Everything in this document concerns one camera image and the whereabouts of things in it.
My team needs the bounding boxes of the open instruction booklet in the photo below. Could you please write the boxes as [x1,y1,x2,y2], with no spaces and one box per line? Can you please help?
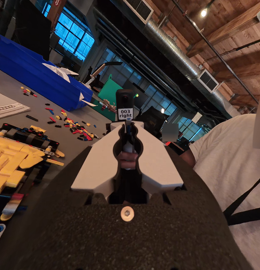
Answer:
[0,91,31,121]

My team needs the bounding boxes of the yellow black brick car model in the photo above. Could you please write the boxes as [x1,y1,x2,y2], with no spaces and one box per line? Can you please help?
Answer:
[0,123,65,246]

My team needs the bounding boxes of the white wall vent grille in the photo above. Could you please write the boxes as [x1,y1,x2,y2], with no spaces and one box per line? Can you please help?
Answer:
[123,0,154,24]
[198,69,220,94]

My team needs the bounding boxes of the pile of small coloured pins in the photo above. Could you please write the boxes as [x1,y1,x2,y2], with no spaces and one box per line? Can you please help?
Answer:
[20,86,106,142]

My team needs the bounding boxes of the blue plastic bin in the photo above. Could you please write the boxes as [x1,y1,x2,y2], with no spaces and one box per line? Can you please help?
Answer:
[0,34,94,112]

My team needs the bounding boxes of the person's right hand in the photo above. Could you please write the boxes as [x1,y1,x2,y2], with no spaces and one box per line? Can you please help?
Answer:
[118,151,139,169]

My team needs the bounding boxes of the small brown brick model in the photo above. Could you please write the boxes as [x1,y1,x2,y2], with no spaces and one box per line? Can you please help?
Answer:
[98,99,118,113]

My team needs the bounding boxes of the large black screen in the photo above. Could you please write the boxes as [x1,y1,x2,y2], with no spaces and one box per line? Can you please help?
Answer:
[133,83,150,108]

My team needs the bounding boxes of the white hanging paper sign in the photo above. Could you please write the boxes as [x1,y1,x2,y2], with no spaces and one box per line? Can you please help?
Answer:
[191,112,203,124]

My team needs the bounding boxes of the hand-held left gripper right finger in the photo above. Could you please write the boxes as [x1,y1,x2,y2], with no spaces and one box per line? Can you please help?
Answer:
[131,123,184,199]

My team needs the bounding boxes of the crumpled white paper bags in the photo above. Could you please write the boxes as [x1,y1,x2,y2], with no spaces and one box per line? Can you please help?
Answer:
[42,63,97,107]

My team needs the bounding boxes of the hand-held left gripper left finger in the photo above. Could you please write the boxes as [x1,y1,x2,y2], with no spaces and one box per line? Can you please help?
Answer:
[71,124,126,199]

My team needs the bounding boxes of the metal ventilation duct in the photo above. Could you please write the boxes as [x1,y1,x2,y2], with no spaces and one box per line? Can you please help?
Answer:
[144,18,234,119]

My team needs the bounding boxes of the black shoulder strap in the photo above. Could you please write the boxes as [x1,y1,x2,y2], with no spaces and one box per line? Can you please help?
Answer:
[223,172,260,226]

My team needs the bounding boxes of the wooden post red sign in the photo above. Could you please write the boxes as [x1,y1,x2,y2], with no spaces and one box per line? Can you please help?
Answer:
[46,0,67,28]

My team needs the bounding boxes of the person's white shirt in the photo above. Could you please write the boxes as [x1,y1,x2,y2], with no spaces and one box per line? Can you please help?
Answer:
[189,114,260,270]

